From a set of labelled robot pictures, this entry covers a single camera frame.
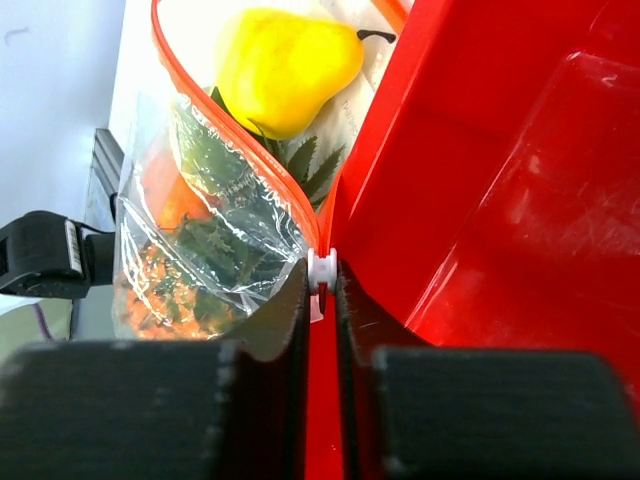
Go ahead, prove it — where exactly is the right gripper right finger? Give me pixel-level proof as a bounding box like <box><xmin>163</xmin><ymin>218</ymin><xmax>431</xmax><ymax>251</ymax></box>
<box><xmin>335</xmin><ymin>261</ymin><xmax>639</xmax><ymax>479</ymax></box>

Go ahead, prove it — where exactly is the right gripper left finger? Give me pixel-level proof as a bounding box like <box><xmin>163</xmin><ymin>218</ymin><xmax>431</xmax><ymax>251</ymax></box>
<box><xmin>1</xmin><ymin>261</ymin><xmax>310</xmax><ymax>479</ymax></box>

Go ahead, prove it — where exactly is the toy pineapple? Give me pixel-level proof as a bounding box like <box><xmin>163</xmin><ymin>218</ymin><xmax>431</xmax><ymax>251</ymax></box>
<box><xmin>113</xmin><ymin>90</ymin><xmax>350</xmax><ymax>340</ymax></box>

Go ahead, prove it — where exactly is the clear zip top bag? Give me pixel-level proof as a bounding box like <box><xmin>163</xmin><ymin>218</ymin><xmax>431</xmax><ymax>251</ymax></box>
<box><xmin>113</xmin><ymin>1</ymin><xmax>408</xmax><ymax>340</ymax></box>

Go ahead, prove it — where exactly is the toy orange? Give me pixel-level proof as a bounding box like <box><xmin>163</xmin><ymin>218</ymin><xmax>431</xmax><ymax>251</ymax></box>
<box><xmin>142</xmin><ymin>150</ymin><xmax>212</xmax><ymax>230</ymax></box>

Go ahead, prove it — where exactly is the yellow toy lemon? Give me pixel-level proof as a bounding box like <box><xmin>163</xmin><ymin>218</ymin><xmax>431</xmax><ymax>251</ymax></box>
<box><xmin>214</xmin><ymin>7</ymin><xmax>396</xmax><ymax>140</ymax></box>

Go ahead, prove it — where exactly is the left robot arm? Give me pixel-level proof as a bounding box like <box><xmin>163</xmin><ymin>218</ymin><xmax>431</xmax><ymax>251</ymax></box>
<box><xmin>1</xmin><ymin>211</ymin><xmax>115</xmax><ymax>300</ymax></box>

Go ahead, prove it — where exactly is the red plastic tray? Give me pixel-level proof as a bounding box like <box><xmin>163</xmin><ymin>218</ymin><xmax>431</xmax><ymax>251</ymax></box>
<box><xmin>305</xmin><ymin>1</ymin><xmax>639</xmax><ymax>479</ymax></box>

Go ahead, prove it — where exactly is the aluminium mounting rail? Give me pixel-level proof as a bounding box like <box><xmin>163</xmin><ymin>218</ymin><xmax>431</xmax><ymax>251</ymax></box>
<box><xmin>84</xmin><ymin>128</ymin><xmax>124</xmax><ymax>231</ymax></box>

